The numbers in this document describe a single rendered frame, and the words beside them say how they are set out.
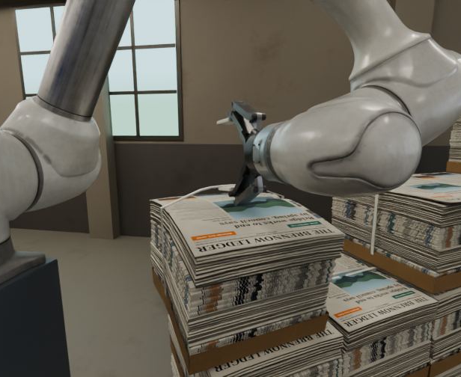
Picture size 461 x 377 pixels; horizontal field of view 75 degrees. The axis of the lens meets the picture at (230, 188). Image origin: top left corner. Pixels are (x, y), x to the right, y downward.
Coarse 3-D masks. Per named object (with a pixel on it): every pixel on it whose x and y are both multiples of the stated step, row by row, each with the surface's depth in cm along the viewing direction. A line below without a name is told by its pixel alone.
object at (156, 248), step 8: (152, 200) 74; (160, 200) 70; (168, 200) 69; (184, 200) 68; (192, 200) 68; (200, 200) 68; (152, 208) 76; (152, 216) 76; (160, 216) 67; (152, 224) 78; (160, 224) 68; (152, 232) 78; (160, 232) 66; (152, 240) 79; (160, 240) 67; (152, 248) 76; (160, 248) 68; (152, 256) 78; (160, 256) 66; (152, 264) 79; (160, 264) 67; (160, 272) 67; (160, 280) 70
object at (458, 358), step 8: (176, 360) 80; (448, 360) 79; (456, 360) 80; (424, 368) 75; (432, 368) 76; (440, 368) 78; (448, 368) 80; (408, 376) 73; (416, 376) 74; (424, 376) 76; (432, 376) 77
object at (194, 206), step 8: (208, 200) 67; (216, 200) 67; (224, 200) 67; (232, 200) 67; (256, 200) 67; (264, 200) 67; (272, 200) 67; (280, 200) 67; (168, 208) 62; (176, 208) 62; (184, 208) 62; (192, 208) 61; (200, 208) 61; (208, 208) 61; (216, 208) 61; (168, 216) 59; (168, 224) 59; (168, 232) 59; (168, 248) 60; (168, 256) 60; (168, 264) 60; (168, 296) 63
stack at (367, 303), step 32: (352, 256) 98; (352, 288) 78; (384, 288) 78; (416, 288) 78; (352, 320) 65; (384, 320) 66; (416, 320) 70; (448, 320) 77; (288, 352) 56; (320, 352) 59; (352, 352) 65; (384, 352) 68; (416, 352) 73; (448, 352) 79
